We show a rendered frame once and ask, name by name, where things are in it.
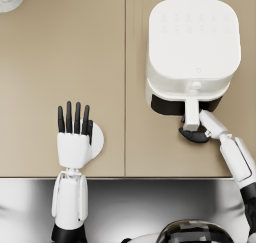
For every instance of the pale air fryer body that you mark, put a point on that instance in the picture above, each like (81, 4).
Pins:
(193, 47)

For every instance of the white round plate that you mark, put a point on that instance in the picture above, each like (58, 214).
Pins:
(96, 141)

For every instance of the dark round robot body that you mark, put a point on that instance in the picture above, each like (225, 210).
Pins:
(196, 233)

